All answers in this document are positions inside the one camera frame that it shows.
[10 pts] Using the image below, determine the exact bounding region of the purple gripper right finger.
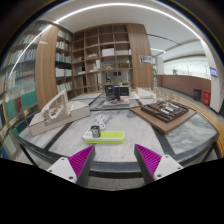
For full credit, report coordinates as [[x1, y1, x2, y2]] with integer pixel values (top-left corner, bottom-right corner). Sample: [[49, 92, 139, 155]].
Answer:
[[134, 144, 182, 184]]

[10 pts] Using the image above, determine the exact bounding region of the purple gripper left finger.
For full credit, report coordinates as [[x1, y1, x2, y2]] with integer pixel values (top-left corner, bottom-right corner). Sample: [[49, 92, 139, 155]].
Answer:
[[47, 145, 95, 187]]

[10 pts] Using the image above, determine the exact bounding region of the blue black charger plug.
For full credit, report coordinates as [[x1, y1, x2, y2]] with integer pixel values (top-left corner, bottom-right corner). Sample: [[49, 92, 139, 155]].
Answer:
[[91, 126, 100, 137]]

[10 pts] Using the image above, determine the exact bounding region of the green white power strip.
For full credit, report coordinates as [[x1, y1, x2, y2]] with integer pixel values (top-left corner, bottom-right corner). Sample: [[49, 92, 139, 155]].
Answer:
[[83, 131, 125, 144]]

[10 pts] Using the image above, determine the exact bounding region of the brown wooden architectural model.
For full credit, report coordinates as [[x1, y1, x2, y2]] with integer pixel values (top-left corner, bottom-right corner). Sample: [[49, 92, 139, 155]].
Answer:
[[130, 101, 196, 134]]

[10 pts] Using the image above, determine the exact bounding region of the white architectural model left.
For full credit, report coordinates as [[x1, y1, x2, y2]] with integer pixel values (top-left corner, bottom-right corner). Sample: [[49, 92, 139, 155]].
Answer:
[[29, 90, 90, 136]]

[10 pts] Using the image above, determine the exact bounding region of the white architectural model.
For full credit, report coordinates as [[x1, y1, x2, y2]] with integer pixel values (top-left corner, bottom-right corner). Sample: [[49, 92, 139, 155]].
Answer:
[[136, 87, 156, 99], [29, 90, 90, 136]]

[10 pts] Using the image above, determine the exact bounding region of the white architectural model far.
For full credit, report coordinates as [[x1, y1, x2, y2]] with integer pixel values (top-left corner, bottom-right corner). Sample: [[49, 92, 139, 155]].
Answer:
[[136, 87, 156, 99]]

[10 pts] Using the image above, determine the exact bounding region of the black monitor on table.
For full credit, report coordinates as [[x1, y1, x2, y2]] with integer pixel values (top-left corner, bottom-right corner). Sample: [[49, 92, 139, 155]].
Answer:
[[105, 84, 130, 101]]

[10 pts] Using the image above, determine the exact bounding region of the red bin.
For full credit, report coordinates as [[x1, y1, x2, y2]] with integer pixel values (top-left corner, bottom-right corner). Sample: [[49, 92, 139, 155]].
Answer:
[[203, 90, 211, 106]]

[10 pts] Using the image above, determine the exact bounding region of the left bookshelf with books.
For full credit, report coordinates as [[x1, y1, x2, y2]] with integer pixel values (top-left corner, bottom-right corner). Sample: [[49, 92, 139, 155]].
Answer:
[[0, 21, 48, 159]]

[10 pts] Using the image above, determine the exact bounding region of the white power strip cable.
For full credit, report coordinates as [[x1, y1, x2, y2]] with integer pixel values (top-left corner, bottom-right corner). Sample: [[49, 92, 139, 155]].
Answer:
[[94, 113, 107, 131]]

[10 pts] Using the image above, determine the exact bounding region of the wall screen blue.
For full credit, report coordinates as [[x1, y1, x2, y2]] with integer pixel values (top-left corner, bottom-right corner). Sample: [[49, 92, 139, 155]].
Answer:
[[210, 67, 218, 77]]

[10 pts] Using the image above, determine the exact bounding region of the wooden bookshelf wall unit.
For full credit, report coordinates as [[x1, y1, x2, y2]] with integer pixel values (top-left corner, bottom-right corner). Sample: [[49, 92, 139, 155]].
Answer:
[[35, 23, 154, 108]]

